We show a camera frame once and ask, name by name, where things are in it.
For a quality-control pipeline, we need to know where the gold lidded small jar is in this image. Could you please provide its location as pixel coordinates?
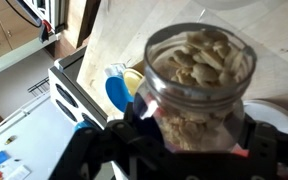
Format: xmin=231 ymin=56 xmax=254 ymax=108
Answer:
xmin=123 ymin=68 xmax=144 ymax=96

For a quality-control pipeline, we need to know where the white electric stove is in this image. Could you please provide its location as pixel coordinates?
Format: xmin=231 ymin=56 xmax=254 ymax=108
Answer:
xmin=0 ymin=46 xmax=118 ymax=180

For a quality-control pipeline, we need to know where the white bottle lid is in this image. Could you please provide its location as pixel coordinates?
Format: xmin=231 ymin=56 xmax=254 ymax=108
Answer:
xmin=243 ymin=100 xmax=288 ymax=133

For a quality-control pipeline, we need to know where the light blue plastic bowl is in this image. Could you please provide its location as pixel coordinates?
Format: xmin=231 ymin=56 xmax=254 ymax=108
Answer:
xmin=105 ymin=76 xmax=134 ymax=112

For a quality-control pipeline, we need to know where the labeled clear plastic bottle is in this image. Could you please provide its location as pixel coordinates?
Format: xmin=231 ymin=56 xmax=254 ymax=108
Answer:
xmin=133 ymin=23 xmax=257 ymax=152

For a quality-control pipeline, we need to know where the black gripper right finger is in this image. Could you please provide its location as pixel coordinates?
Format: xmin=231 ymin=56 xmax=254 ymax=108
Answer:
xmin=240 ymin=115 xmax=288 ymax=180

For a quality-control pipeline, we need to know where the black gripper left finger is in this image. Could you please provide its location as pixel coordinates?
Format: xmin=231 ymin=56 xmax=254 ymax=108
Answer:
xmin=49 ymin=103 xmax=161 ymax=180

